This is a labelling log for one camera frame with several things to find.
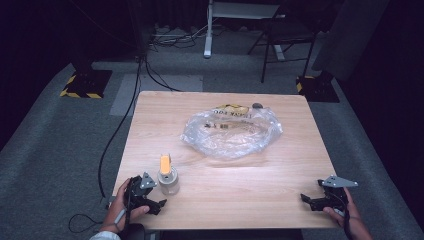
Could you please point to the person's left hand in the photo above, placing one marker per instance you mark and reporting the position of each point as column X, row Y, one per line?
column 120, row 207

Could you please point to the black folding chair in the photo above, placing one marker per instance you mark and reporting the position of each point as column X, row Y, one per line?
column 286, row 36

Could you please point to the grey curtain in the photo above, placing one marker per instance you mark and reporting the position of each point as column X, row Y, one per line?
column 350, row 36

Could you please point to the person's right hand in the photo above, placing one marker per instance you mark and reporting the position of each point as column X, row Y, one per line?
column 345, row 213

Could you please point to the white desk leg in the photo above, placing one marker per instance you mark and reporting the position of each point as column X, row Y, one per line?
column 208, row 31

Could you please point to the black stand base striped edge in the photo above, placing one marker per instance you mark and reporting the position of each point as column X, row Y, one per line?
column 317, row 89
column 86, row 84

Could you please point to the clear bottle with orange lid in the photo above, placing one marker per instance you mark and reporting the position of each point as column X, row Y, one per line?
column 168, row 178

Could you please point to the white desk top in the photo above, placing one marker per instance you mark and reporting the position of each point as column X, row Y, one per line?
column 245, row 10

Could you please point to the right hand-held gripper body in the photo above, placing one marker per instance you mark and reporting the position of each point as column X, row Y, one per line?
column 335, row 193

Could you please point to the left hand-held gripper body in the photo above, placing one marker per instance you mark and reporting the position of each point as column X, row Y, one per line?
column 137, row 193

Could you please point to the small grey round object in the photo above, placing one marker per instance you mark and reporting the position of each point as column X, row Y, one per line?
column 257, row 106

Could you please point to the clear plastic bag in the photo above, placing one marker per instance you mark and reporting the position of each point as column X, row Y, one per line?
column 231, row 133

